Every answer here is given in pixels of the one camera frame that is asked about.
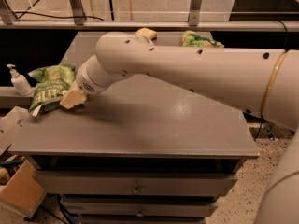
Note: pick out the cardboard box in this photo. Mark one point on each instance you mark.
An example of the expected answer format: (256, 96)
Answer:
(19, 192)

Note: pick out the crumpled green chip bag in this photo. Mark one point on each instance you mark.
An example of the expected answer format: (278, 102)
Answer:
(192, 39)

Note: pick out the yellow sponge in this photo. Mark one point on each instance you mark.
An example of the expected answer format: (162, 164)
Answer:
(146, 32)

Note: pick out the white pump bottle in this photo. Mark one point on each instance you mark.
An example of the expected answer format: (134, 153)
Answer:
(19, 81)

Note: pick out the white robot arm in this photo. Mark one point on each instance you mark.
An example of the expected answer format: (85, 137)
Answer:
(263, 82)

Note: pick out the grey drawer cabinet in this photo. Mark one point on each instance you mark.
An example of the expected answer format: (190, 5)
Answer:
(142, 152)

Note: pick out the metal railing frame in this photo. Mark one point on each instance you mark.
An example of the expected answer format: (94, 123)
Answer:
(198, 15)

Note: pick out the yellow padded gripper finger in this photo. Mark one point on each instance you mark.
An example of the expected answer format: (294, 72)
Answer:
(72, 98)

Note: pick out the green Kettle chip bag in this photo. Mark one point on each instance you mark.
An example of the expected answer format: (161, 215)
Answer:
(52, 83)

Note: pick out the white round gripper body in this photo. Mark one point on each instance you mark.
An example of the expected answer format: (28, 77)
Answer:
(85, 81)

